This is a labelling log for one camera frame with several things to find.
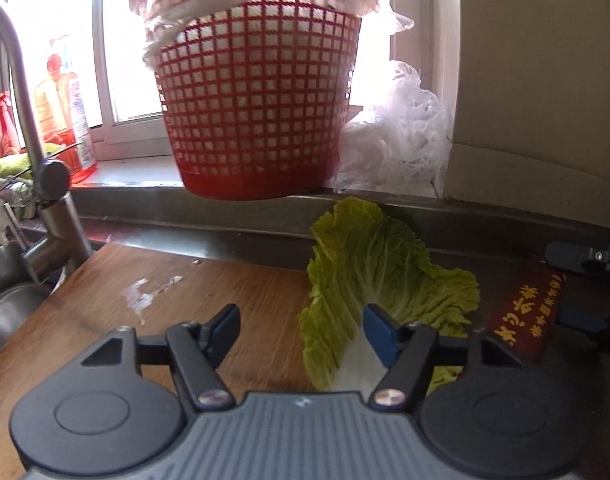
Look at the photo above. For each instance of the white bin liner bag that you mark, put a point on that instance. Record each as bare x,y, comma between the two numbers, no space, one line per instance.
195,7

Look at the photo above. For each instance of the red spray bottle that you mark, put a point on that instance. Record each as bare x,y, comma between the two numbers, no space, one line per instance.
7,125

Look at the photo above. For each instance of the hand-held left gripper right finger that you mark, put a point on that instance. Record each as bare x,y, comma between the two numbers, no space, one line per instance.
381,335

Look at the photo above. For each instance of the orange detergent bottle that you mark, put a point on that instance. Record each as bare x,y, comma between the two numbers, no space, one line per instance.
60,110

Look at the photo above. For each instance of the green sponge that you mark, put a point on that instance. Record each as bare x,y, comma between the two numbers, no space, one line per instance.
10,165

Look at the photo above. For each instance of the white dish cloth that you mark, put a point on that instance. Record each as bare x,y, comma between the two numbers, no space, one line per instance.
0,220

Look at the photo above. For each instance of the red plastic mesh basket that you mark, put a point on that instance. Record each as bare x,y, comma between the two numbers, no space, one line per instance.
255,125

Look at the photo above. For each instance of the large napa cabbage leaf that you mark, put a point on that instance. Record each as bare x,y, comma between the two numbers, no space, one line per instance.
375,265

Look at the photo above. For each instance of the steel kitchen faucet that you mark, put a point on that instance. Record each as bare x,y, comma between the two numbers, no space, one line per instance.
15,70

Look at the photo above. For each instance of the red snack wrapper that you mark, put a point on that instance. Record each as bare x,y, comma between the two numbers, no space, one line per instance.
525,310

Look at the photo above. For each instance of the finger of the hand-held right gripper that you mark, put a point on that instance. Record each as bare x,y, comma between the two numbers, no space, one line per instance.
592,325
580,257

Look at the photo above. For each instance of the crumpled white plastic bag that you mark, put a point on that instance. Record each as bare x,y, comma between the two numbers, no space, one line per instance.
395,140

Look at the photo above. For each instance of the wooden cutting board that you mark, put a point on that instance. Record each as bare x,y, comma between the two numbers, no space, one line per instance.
185,285

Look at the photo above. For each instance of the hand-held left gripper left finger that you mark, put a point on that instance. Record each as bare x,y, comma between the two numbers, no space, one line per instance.
224,329

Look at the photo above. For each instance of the steel sink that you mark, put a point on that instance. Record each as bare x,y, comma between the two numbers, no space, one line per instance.
10,310

